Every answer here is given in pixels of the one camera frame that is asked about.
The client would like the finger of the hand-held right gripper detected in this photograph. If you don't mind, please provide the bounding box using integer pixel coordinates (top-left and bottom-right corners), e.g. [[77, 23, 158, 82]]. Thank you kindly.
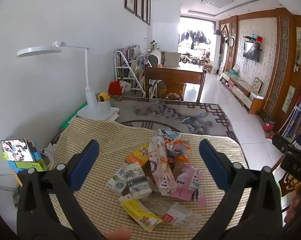
[[271, 133, 301, 153]]

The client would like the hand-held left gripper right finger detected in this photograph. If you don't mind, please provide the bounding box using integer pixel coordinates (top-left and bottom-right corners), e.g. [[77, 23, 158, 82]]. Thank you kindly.
[[190, 139, 284, 240]]

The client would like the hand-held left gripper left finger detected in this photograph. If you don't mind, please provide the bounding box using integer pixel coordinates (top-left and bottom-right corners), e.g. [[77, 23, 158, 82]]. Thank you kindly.
[[17, 139, 106, 240]]

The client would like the pink paper box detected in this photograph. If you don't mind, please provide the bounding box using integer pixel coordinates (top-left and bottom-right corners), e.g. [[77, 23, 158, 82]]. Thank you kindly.
[[170, 162, 207, 208]]

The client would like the white blue milk carton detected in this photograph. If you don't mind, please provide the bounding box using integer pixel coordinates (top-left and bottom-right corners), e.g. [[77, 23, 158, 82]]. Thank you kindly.
[[106, 166, 131, 197]]

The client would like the orange snack wrapper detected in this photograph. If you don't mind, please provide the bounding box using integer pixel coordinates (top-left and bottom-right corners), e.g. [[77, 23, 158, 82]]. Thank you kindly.
[[165, 139, 193, 162]]

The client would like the pink snack bag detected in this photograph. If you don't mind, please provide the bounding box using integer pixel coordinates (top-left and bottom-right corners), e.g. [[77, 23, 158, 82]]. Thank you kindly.
[[148, 135, 178, 196]]

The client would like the yellow orange carton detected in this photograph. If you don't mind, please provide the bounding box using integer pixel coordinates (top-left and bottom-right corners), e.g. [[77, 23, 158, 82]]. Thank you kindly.
[[124, 144, 151, 168]]

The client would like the floral print carton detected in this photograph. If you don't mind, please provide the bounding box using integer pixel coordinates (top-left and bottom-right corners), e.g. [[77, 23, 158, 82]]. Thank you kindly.
[[124, 163, 153, 200]]

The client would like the clear wrapper with red label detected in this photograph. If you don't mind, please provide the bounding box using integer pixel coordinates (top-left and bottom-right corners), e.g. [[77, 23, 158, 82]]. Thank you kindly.
[[162, 202, 193, 227]]

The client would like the yellow bear print wrapper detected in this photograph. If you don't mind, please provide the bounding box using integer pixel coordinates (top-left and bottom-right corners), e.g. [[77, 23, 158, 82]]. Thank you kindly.
[[119, 196, 163, 232]]

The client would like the person's right hand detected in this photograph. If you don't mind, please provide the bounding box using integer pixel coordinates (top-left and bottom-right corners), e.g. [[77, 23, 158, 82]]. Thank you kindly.
[[287, 182, 301, 228]]

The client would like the person's left hand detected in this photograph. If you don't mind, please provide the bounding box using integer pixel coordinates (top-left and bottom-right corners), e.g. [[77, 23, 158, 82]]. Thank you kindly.
[[103, 227, 132, 240]]

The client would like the red flower pot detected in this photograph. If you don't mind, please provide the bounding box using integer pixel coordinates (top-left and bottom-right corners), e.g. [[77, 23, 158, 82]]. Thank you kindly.
[[263, 116, 276, 133]]

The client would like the yellow checkered cloth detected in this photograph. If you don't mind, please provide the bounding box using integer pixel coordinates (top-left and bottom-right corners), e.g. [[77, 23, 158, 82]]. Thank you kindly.
[[49, 117, 249, 240]]

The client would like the green folder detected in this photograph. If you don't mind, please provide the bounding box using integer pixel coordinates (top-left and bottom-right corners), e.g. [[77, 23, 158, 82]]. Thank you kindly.
[[59, 101, 88, 131]]

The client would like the white paper stack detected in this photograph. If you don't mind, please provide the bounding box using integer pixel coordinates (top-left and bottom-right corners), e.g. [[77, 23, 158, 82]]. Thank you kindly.
[[77, 106, 120, 123]]

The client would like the star pattern framed picture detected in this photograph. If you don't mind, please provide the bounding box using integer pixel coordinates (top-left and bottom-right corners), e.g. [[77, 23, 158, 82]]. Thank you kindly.
[[253, 77, 263, 93]]

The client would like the wooden television cabinet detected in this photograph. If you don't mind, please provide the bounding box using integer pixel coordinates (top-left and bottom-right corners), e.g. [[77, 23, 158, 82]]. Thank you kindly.
[[219, 71, 266, 115]]

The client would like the smartphone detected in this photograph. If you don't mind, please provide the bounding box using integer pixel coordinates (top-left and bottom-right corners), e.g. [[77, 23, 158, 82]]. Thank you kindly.
[[0, 139, 34, 162]]

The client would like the red bag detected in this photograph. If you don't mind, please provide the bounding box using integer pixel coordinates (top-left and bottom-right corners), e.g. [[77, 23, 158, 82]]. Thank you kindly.
[[108, 81, 123, 96]]

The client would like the wooden bench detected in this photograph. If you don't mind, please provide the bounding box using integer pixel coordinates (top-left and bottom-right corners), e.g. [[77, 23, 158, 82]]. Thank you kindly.
[[144, 64, 207, 103]]

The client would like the white book rack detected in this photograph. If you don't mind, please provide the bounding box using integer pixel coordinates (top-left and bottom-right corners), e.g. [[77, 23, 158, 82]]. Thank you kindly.
[[114, 50, 147, 98]]

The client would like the grey pillow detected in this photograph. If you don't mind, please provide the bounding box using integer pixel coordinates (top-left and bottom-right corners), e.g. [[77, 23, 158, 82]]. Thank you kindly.
[[162, 51, 181, 68]]

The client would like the white fan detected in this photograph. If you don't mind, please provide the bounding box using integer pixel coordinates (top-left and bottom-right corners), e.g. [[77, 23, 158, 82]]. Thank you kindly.
[[148, 50, 162, 67]]

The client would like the white desk lamp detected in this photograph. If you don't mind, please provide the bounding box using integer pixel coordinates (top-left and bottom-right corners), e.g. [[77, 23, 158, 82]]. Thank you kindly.
[[17, 40, 120, 121]]

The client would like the ceiling light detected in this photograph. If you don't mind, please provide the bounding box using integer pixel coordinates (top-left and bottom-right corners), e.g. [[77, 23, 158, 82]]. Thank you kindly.
[[201, 0, 235, 8]]

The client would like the white charging cable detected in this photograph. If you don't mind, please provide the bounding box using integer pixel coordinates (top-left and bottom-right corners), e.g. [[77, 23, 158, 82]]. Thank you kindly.
[[40, 142, 59, 171]]

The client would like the flower wall panel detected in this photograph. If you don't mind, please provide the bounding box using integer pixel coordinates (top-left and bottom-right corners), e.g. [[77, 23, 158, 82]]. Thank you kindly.
[[282, 85, 296, 112]]

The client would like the wall television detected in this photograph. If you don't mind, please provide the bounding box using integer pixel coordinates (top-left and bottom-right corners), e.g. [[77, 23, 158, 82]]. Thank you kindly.
[[243, 41, 261, 62]]

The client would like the wall shelf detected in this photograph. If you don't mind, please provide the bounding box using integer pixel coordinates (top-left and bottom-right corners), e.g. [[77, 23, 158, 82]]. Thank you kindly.
[[242, 34, 263, 44]]

